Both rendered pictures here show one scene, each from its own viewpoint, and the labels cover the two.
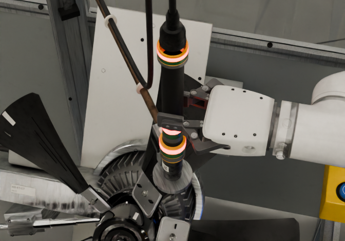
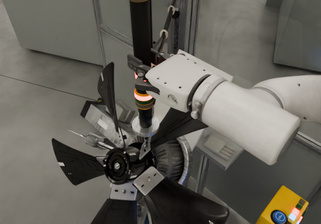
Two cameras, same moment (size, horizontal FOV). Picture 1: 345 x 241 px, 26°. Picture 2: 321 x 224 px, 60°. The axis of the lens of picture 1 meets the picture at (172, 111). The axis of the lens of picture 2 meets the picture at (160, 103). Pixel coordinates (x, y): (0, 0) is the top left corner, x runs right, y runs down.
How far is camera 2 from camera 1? 0.73 m
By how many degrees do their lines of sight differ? 24
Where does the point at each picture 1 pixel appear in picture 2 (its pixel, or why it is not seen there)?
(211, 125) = (154, 70)
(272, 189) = (253, 211)
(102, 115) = (158, 107)
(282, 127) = (202, 88)
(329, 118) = (246, 96)
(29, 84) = not seen: hidden behind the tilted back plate
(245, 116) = (182, 74)
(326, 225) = not seen: outside the picture
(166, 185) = (136, 128)
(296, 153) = (206, 115)
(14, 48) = not seen: hidden behind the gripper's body
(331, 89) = (264, 84)
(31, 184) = (107, 122)
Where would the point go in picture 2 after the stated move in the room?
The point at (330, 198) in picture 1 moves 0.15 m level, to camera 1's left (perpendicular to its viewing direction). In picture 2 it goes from (265, 215) to (223, 193)
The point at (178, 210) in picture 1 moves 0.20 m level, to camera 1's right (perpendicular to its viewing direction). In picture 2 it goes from (165, 170) to (219, 198)
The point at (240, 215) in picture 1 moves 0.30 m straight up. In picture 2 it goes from (232, 218) to (240, 197)
